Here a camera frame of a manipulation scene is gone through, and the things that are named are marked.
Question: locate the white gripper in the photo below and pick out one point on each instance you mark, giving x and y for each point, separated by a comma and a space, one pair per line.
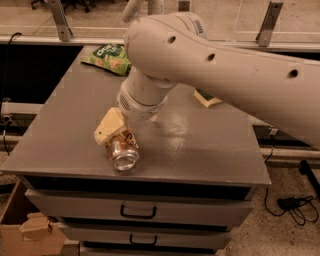
136, 107

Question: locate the orange soda can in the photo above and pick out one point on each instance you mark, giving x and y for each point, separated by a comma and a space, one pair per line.
123, 151

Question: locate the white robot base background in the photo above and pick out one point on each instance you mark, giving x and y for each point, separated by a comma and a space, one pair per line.
133, 8

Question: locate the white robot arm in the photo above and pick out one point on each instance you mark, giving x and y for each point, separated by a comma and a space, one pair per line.
166, 50

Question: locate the green and yellow sponge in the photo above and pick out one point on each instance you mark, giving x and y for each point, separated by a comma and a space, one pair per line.
205, 99

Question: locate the green chip bag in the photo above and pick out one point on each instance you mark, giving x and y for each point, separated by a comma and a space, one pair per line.
111, 57

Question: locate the grey drawer cabinet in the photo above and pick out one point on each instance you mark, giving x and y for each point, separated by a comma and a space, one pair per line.
187, 152

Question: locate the black office chair base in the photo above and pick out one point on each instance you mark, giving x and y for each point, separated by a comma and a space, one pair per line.
87, 4

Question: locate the top grey drawer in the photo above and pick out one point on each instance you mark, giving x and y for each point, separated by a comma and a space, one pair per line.
122, 207

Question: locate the grey drawer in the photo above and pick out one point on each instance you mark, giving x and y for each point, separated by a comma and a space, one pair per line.
149, 237
122, 207

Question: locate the cardboard box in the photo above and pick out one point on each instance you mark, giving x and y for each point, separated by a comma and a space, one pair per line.
25, 231

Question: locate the middle grey drawer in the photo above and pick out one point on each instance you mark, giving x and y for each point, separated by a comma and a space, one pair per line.
149, 237

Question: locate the left metal bracket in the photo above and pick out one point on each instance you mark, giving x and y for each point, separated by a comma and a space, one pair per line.
63, 30

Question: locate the right metal bracket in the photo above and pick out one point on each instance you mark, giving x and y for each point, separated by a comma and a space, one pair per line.
264, 36

